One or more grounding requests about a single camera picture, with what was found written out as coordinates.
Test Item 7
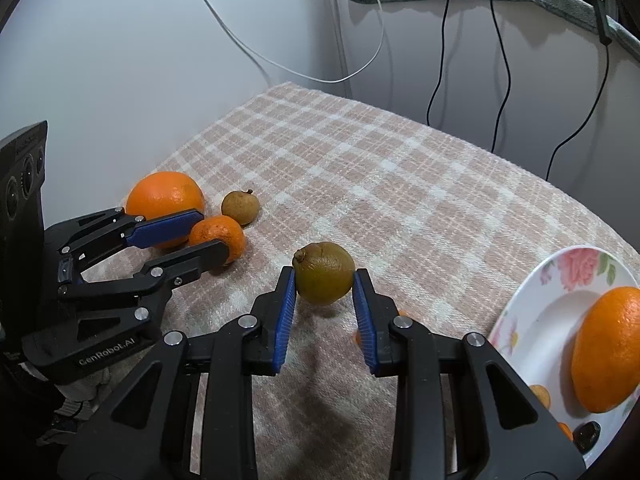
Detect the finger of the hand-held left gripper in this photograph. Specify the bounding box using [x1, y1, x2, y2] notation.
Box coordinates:
[46, 207, 206, 272]
[56, 239, 231, 347]

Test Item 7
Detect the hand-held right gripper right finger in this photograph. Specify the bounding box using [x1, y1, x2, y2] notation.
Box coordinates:
[351, 268, 586, 480]

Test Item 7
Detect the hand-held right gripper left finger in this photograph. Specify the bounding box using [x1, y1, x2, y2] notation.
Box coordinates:
[60, 266, 298, 480]

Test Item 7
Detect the large brown kiwi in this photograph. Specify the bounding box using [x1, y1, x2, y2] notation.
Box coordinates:
[292, 241, 356, 306]

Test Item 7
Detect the floral white plate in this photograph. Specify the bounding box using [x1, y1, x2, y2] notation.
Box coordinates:
[487, 245, 640, 473]

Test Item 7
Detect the dark plum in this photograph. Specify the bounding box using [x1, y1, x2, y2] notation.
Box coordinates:
[572, 421, 602, 453]

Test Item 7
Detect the large orange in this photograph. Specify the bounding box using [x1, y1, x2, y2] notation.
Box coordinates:
[125, 171, 206, 250]
[571, 286, 640, 413]

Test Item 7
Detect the small brown kiwi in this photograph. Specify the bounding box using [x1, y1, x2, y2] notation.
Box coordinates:
[221, 189, 260, 226]

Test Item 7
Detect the checked pink tablecloth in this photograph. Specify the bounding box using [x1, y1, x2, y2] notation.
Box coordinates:
[115, 81, 640, 480]

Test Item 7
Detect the long white cable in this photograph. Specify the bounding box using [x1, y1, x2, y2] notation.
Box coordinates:
[180, 0, 387, 85]

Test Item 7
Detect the black power cable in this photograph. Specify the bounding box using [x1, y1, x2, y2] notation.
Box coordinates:
[490, 0, 522, 156]
[426, 0, 463, 128]

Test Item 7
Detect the black ring light cable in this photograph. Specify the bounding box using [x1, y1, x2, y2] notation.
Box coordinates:
[545, 0, 615, 182]

